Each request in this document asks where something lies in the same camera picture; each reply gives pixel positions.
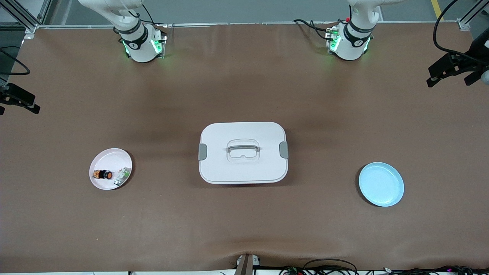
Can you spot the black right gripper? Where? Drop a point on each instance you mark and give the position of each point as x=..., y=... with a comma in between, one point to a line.
x=11, y=93

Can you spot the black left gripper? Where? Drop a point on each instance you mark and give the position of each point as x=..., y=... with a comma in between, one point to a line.
x=467, y=62

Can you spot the orange black push-button switch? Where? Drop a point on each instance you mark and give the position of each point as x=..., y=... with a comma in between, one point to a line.
x=104, y=175

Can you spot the white lidded storage box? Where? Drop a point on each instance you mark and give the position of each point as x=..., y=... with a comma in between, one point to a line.
x=244, y=168

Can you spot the pink round plate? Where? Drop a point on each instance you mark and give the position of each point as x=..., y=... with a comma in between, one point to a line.
x=109, y=160

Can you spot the white green contact block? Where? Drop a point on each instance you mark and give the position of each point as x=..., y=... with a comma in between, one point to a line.
x=122, y=176

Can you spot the light blue round plate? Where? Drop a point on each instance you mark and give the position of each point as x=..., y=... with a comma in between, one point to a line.
x=382, y=187

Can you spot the brown table mat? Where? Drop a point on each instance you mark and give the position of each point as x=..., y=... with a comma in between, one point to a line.
x=244, y=229

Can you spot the aluminium frame profile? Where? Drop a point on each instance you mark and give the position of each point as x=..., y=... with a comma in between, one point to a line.
x=23, y=17
x=471, y=17

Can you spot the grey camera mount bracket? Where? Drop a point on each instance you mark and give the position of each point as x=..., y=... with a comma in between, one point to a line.
x=246, y=264

